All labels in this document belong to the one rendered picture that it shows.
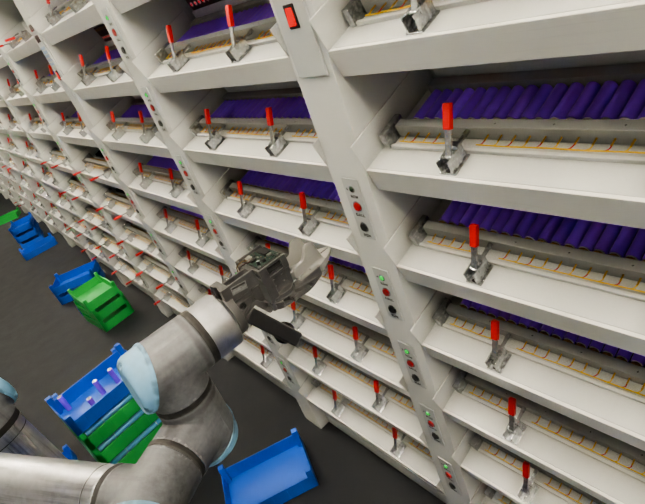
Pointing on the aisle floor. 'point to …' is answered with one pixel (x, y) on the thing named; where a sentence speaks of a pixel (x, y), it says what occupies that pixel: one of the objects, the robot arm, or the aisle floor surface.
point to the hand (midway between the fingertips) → (325, 255)
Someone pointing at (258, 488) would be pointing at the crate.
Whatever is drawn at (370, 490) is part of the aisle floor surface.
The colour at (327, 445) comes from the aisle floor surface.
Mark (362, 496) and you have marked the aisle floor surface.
